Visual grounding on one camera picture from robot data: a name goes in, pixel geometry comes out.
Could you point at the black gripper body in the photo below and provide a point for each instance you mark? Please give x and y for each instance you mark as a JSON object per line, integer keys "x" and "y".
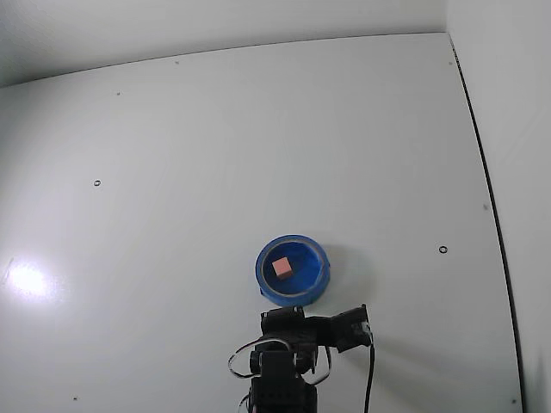
{"x": 281, "y": 319}

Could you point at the small orange cube block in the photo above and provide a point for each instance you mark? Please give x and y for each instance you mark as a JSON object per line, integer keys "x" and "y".
{"x": 282, "y": 267}

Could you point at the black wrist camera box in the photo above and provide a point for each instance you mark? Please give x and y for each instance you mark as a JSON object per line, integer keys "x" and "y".
{"x": 351, "y": 329}

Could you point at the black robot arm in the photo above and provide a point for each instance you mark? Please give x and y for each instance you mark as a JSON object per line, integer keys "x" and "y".
{"x": 280, "y": 383}

